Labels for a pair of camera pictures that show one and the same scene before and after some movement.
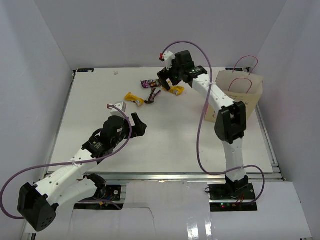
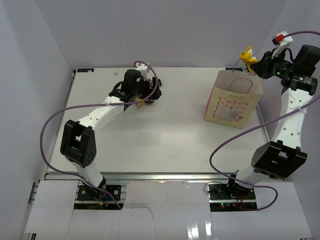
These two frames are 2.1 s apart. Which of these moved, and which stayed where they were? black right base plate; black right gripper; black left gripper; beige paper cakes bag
Moved: black left gripper; black right gripper
Stayed: beige paper cakes bag; black right base plate
